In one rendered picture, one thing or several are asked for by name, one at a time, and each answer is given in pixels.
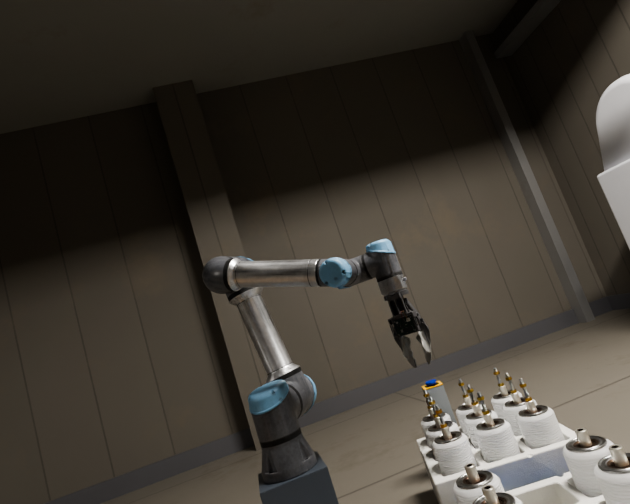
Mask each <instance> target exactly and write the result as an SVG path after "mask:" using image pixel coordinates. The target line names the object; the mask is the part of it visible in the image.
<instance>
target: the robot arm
mask: <svg viewBox="0 0 630 504"><path fill-rule="evenodd" d="M375 277H376V279H377V282H378V285H379V288H380V291H381V294H382V295H383V296H385V297H384V300H385V301H388V304H389V307H390V309H391V312H392V315H393V317H392V318H390V319H388V322H389V325H390V328H391V331H392V334H393V337H394V339H395V341H396V343H397V344H398V345H399V347H400V348H401V350H402V353H403V356H404V357H405V358H406V359H407V360H408V362H409V363H410V364H411V365H412V366H413V367H414V368H417V366H416V359H415V358H414V357H413V351H412V350H411V348H410V344H411V341H410V338H408V337H405V335H408V334H411V333H415V332H418V335H417V336H416V338H417V340H418V342H420V343H421V345H422V350H423V351H424V353H425V358H426V360H427V362H428V364H430V363H431V357H432V353H431V340H430V331H429V328H428V326H427V324H426V323H425V322H424V320H423V318H421V317H420V314H419V313H418V311H417V310H416V309H415V308H414V306H413V305H412V304H411V303H410V301H409V300H408V299H407V298H404V297H403V295H405V294H408V293H409V291H408V289H406V288H407V284H406V282H405V280H407V278H406V277H404V276H403V273H402V270H401V267H400V265H399V262H398V259H397V256H396V252H395V251H394V249H393V246H392V244H391V241H390V240H388V239H382V240H378V241H375V242H373V243H371V244H368V245H367V246H366V253H365V254H363V255H360V256H358V257H355V258H352V259H342V258H337V257H334V258H330V259H303V260H272V261H253V260H251V259H249V258H246V257H241V256H239V257H228V256H219V257H215V258H212V259H211V260H209V261H208V262H207V263H206V265H205V266H204V269H203V273H202V278H203V282H204V284H205V285H206V287H207V288H208V289H209V290H210V291H212V292H214V293H218V294H226V296H227V298H228V300H229V303H230V304H232V305H235V306H237V309H238V311H239V313H240V315H241V317H242V320H243V322H244V324H245V326H246V328H247V331H248V333H249V335H250V337H251V340H252V342H253V344H254V346H255V348H256V351H257V353H258V355H259V357H260V359H261V362H262V364H263V366H264V368H265V371H266V373H267V375H268V377H267V380H266V384H264V385H262V386H261V387H258V388H257V389H255V390H254V391H252V392H251V393H250V395H249V397H248V403H249V410H250V413H251V414H252V418H253V421H254V425H255V428H256V431H257V435H258V438H259V442H260V445H261V449H262V477H263V480H264V482H265V483H267V484H275V483H280V482H284V481H287V480H290V479H293V478H295V477H298V476H300V475H302V474H304V473H305V472H307V471H309V470H310V469H311V468H313V467H314V466H315V465H316V463H317V459H316V456H315V453H314V451H313V450H312V448H311V447H310V445H309V444H308V442H307V441H306V439H305V438H304V437H303V435H302V432H301V429H300V425H299V422H298V418H300V417H301V416H302V415H304V414H306V413H307V412H308V411H309V410H310V409H311V407H312V406H313V405H314V403H315V400H316V395H317V391H316V386H315V384H314V382H313V380H312V379H311V378H310V377H309V376H307V375H305V374H303V372H302V370H301V368H300V366H299V365H296V364H294V363H293V362H292V360H291V358H290V356H289V354H288V352H287V349H286V347H285V345H284V343H283V341H282V339H281V337H280V335H279V332H278V330H277V328H276V326H275V324H274V322H273V320H272V317H271V315H270V313H269V311H268V309H267V307H266V305H265V303H264V300H263V298H262V296H261V292H262V290H263V287H333V288H338V289H344V288H349V287H351V286H353V285H356V284H359V283H362V282H365V281H367V280H370V279H373V278H375ZM392 324H393V325H394V327H393V325H392ZM391 326H392V327H391ZM392 329H393V330H392Z"/></svg>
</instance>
